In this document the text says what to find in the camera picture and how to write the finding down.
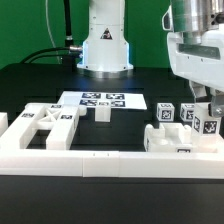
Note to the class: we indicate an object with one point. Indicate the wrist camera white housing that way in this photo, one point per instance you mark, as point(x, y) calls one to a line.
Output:
point(167, 20)

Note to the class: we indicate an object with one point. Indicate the white tagged cube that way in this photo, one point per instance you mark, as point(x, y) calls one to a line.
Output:
point(187, 112)
point(165, 111)

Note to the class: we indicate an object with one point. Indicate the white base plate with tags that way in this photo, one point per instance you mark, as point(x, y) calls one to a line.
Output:
point(117, 100)

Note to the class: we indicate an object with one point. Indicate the white chair back part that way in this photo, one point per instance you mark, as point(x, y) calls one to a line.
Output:
point(59, 120)

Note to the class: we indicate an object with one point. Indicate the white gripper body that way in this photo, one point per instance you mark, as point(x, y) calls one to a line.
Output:
point(204, 64)

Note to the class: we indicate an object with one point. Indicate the white tagged cube right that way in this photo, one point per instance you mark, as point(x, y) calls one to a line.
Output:
point(187, 112)

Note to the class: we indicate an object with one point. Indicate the white block at left edge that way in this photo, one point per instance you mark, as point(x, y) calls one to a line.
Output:
point(3, 122)

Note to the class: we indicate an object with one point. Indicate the white chair seat part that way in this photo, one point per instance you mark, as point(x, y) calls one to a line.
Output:
point(178, 138)

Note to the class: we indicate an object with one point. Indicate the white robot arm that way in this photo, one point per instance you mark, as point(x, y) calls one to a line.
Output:
point(195, 42)

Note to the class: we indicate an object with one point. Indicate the white tagged cube left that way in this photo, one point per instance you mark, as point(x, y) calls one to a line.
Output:
point(165, 111)

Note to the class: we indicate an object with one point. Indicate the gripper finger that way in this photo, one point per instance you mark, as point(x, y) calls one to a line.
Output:
point(217, 103)
point(198, 91)

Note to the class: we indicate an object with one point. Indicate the white U-shaped fence frame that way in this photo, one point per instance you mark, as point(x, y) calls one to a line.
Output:
point(16, 161)

